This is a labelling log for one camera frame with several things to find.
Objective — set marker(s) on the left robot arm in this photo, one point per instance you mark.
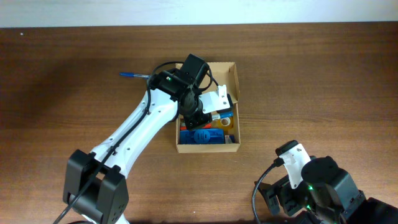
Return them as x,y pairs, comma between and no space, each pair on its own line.
95,182

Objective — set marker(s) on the blue ballpoint pen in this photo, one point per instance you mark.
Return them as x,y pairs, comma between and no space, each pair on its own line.
134,75

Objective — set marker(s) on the blue whiteboard marker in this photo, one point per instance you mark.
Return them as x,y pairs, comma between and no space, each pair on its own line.
222,115

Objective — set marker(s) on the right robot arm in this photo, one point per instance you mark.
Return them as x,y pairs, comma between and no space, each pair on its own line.
327,194

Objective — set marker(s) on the blue plastic tray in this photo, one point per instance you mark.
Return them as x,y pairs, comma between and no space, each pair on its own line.
202,136

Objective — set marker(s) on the yellow tape roll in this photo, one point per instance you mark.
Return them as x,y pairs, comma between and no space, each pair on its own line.
225,123

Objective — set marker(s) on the white blue staples box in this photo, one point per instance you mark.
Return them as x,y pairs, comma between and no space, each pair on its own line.
229,139

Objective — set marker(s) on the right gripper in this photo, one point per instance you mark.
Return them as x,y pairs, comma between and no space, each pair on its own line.
273,196

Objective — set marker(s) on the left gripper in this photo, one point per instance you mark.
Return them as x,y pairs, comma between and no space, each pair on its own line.
196,120

